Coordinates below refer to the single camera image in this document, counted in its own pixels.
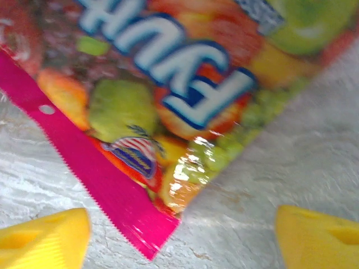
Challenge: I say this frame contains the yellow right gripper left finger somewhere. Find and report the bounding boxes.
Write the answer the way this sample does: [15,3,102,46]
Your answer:
[0,207,92,269]

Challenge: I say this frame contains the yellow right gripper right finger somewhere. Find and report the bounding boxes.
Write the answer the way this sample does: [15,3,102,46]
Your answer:
[274,205,359,269]

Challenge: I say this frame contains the colourful fruit candy bag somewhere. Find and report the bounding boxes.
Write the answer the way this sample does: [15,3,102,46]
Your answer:
[0,0,359,262]

